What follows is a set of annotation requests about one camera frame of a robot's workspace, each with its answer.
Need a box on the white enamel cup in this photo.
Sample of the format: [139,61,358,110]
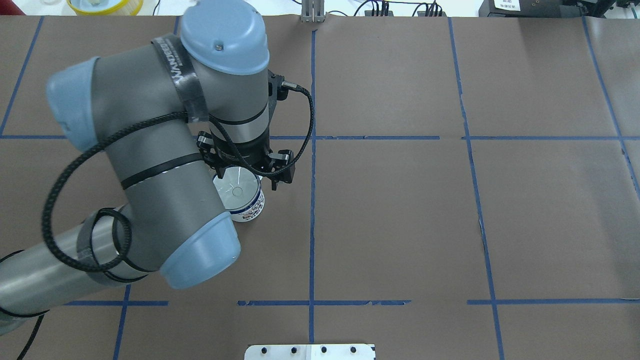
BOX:
[227,180,265,223]

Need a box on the black box device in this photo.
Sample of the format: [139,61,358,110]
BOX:
[478,0,583,19]

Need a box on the aluminium frame post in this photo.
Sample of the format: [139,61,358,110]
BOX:
[299,0,327,23]

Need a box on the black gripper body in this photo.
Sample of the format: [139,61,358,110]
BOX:
[196,131,296,191]

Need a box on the clear glass funnel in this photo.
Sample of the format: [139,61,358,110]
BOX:
[212,166,262,214]

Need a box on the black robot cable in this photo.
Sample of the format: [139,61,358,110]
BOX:
[41,82,316,273]

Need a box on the yellow tape roll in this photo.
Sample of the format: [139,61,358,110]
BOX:
[66,0,144,16]

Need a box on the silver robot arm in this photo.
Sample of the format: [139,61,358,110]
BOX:
[1,0,301,334]

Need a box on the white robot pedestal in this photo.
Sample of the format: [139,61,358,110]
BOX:
[243,343,377,360]

